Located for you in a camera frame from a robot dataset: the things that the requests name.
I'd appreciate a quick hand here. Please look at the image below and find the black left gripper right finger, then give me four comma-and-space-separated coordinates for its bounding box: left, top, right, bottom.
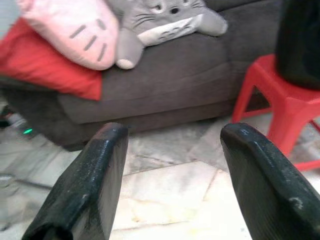
219, 122, 320, 240

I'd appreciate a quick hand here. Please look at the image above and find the red plastic stool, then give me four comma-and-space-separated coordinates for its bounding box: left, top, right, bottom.
231, 53, 320, 172

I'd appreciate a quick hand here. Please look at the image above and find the black plastic bucket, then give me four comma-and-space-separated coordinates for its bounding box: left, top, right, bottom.
274, 0, 320, 90

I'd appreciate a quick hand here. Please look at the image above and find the dark grey fabric sofa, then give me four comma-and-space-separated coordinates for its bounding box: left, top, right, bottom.
0, 0, 283, 151

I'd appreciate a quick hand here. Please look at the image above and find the red cushion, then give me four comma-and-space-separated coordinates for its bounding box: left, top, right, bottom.
0, 17, 103, 101

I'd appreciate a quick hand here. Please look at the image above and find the grey Totoro plush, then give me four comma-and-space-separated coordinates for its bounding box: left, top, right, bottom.
109, 0, 229, 70

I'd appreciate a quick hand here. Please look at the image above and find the grey floor power strip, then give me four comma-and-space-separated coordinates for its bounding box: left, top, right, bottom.
9, 117, 36, 140

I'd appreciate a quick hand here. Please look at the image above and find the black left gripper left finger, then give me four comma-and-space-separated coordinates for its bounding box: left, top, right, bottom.
22, 121, 130, 240

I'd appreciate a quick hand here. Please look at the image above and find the pink cat face cushion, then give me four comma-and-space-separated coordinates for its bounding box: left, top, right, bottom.
17, 0, 120, 71

